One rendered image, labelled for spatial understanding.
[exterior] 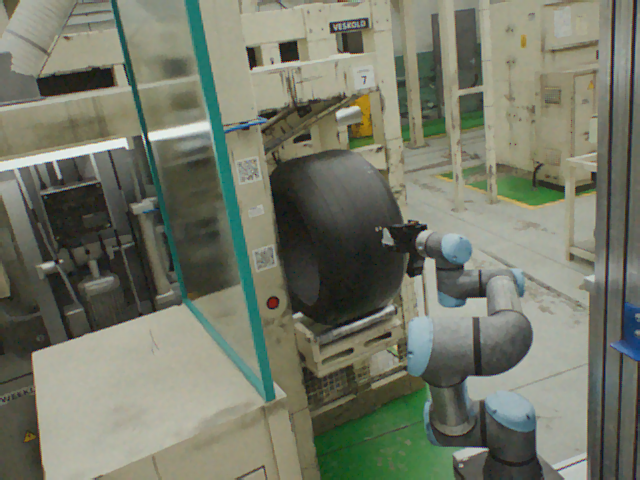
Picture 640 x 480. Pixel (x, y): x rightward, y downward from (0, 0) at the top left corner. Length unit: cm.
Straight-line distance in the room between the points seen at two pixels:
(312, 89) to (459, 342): 126
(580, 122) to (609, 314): 511
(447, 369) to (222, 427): 43
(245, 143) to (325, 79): 53
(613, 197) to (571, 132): 509
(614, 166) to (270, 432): 81
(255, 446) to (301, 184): 96
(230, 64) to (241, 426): 106
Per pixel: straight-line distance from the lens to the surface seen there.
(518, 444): 152
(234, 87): 172
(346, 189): 177
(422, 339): 112
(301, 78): 210
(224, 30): 172
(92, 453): 105
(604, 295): 132
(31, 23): 191
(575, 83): 626
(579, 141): 638
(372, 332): 202
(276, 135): 221
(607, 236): 127
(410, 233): 160
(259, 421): 104
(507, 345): 113
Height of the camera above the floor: 184
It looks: 19 degrees down
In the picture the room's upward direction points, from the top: 9 degrees counter-clockwise
